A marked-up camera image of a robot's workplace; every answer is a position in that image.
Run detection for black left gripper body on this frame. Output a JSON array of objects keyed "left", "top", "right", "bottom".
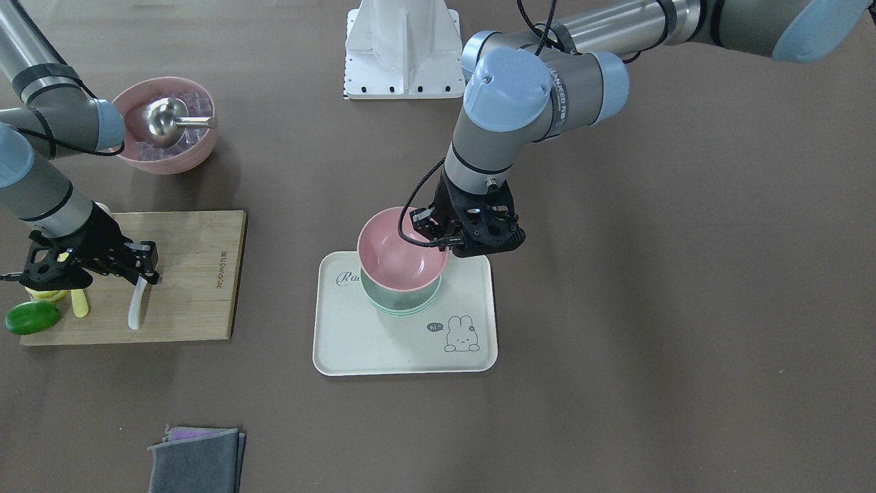
[{"left": 409, "top": 172, "right": 526, "bottom": 258}]

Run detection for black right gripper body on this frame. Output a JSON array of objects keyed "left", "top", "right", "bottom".
[{"left": 19, "top": 203, "right": 131, "bottom": 291}]

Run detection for white ceramic spoon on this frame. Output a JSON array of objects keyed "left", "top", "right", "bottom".
[{"left": 127, "top": 277, "right": 149, "bottom": 331}]

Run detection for small pink bowl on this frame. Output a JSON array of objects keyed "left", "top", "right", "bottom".
[{"left": 357, "top": 206, "right": 448, "bottom": 292}]

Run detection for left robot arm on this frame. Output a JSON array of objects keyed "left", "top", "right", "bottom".
[{"left": 396, "top": 1, "right": 874, "bottom": 257}]

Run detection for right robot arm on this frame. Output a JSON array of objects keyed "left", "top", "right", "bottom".
[{"left": 1, "top": 1, "right": 159, "bottom": 291}]

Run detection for top green bowl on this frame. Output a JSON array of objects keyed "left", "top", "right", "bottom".
[{"left": 359, "top": 270, "right": 444, "bottom": 309}]

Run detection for green bowl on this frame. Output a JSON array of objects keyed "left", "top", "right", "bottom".
[
  {"left": 363, "top": 284, "right": 443, "bottom": 314},
  {"left": 359, "top": 270, "right": 444, "bottom": 309},
  {"left": 369, "top": 294, "right": 437, "bottom": 316}
]

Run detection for bottom green bowl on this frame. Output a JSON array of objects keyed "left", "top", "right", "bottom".
[{"left": 369, "top": 294, "right": 437, "bottom": 316}]

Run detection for middle green bowl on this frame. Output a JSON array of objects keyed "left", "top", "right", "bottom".
[{"left": 363, "top": 284, "right": 443, "bottom": 314}]

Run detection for large pink bowl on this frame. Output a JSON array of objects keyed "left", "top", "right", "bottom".
[{"left": 113, "top": 76, "right": 218, "bottom": 175}]

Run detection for upper lemon slice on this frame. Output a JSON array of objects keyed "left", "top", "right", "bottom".
[{"left": 25, "top": 287, "right": 70, "bottom": 303}]

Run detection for bamboo cutting board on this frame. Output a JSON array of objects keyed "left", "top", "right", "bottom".
[{"left": 20, "top": 210, "right": 246, "bottom": 346}]

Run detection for green lime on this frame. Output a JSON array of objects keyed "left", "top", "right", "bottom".
[{"left": 4, "top": 300, "right": 60, "bottom": 335}]

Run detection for cream rabbit tray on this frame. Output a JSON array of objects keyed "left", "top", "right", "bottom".
[{"left": 313, "top": 251, "right": 500, "bottom": 377}]

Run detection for metal ice scoop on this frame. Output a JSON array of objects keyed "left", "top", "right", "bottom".
[{"left": 142, "top": 97, "right": 217, "bottom": 149}]

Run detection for clear ice cubes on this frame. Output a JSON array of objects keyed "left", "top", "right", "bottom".
[{"left": 126, "top": 90, "right": 215, "bottom": 162}]

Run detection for folded grey cloth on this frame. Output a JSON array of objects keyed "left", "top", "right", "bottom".
[{"left": 149, "top": 427, "right": 246, "bottom": 492}]

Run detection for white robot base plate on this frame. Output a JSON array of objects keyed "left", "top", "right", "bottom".
[{"left": 344, "top": 1, "right": 465, "bottom": 100}]

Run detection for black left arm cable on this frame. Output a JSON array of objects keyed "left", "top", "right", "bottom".
[{"left": 398, "top": 0, "right": 576, "bottom": 249}]

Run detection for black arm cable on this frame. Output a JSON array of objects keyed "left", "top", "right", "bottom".
[
  {"left": 398, "top": 0, "right": 576, "bottom": 249},
  {"left": 0, "top": 0, "right": 127, "bottom": 158}
]

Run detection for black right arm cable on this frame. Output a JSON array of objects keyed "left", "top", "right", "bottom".
[{"left": 0, "top": 0, "right": 127, "bottom": 158}]

